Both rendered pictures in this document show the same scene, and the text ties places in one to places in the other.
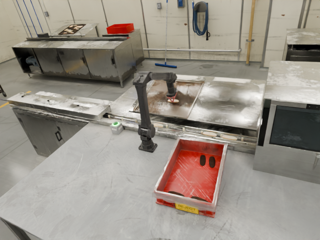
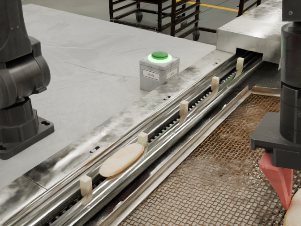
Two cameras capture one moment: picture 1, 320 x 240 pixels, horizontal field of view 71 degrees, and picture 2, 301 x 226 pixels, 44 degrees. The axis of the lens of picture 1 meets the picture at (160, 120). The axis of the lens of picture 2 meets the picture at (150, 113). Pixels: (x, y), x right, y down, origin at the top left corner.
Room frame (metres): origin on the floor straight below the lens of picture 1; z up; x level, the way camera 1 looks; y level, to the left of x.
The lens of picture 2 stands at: (1.56, -0.45, 1.22)
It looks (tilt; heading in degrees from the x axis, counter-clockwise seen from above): 31 degrees down; 95
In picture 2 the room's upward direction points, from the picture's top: 1 degrees clockwise
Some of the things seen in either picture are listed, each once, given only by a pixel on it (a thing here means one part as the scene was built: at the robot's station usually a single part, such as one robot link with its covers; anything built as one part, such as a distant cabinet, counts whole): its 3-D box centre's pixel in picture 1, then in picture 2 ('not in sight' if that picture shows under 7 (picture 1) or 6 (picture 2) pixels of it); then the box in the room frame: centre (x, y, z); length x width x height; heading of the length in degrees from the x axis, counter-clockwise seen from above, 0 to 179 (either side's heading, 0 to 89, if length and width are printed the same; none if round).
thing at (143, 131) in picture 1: (146, 132); (16, 83); (1.27, 0.11, 0.94); 0.09 x 0.05 x 0.10; 151
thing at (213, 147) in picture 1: (193, 171); not in sight; (0.91, -0.15, 0.87); 0.49 x 0.34 x 0.10; 155
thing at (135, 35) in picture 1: (125, 51); not in sight; (5.29, 0.58, 0.44); 0.70 x 0.55 x 0.87; 60
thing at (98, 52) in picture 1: (79, 52); not in sight; (5.43, 1.65, 0.51); 3.00 x 1.26 x 1.03; 60
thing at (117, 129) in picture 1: (117, 129); (160, 80); (1.51, 0.35, 0.84); 0.08 x 0.08 x 0.11; 60
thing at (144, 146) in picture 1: (147, 143); (13, 119); (1.25, 0.11, 0.86); 0.12 x 0.09 x 0.08; 61
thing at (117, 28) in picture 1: (120, 28); not in sight; (5.29, 0.58, 0.94); 0.51 x 0.36 x 0.13; 64
